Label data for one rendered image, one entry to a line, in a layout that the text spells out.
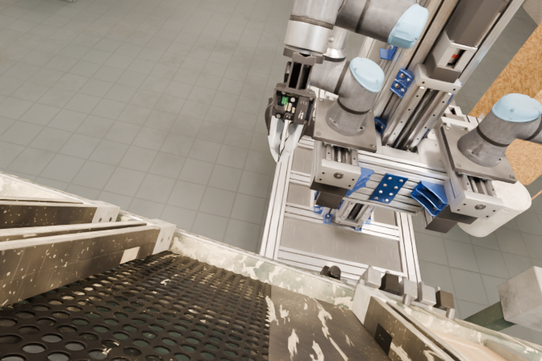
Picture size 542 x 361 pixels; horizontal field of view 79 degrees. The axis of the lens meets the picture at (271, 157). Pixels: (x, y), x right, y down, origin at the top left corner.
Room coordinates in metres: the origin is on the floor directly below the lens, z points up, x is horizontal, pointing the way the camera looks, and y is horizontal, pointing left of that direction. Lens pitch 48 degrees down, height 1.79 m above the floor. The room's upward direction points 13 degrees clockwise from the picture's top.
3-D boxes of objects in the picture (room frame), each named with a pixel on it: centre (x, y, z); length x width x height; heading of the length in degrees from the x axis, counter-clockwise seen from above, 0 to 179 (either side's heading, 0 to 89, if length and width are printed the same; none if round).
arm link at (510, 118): (0.96, -0.73, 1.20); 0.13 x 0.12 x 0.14; 89
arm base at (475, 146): (0.96, -0.73, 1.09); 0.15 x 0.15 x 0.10
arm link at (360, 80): (0.95, -0.23, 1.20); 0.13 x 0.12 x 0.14; 78
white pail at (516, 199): (1.50, -1.49, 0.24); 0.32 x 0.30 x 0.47; 91
